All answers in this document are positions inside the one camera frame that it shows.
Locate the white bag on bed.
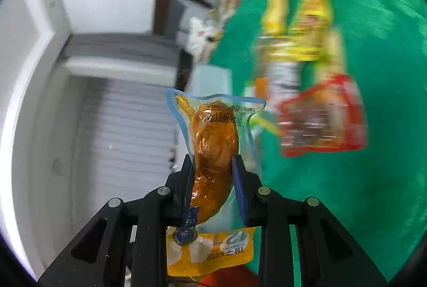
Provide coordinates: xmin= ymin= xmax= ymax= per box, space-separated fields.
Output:
xmin=185 ymin=17 xmax=222 ymax=63

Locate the plain yellow snack packet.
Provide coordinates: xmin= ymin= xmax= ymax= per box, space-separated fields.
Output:
xmin=261 ymin=0 xmax=289 ymax=36

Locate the green brocade bedspread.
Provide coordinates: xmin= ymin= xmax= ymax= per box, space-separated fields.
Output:
xmin=211 ymin=0 xmax=426 ymax=279

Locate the yellow red snack packet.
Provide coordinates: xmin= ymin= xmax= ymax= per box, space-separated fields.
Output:
xmin=288 ymin=0 xmax=334 ymax=62

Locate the clear orange snack pouch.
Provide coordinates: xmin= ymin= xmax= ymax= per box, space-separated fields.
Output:
xmin=251 ymin=35 xmax=300 ymax=112

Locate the orange chicken leg packet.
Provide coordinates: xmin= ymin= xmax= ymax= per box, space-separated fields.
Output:
xmin=166 ymin=89 xmax=266 ymax=278

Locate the beige noodle packet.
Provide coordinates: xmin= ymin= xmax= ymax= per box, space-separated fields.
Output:
xmin=315 ymin=28 xmax=347 ymax=83

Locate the red fish snack packet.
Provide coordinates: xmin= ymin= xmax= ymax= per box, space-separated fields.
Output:
xmin=278 ymin=74 xmax=368 ymax=158

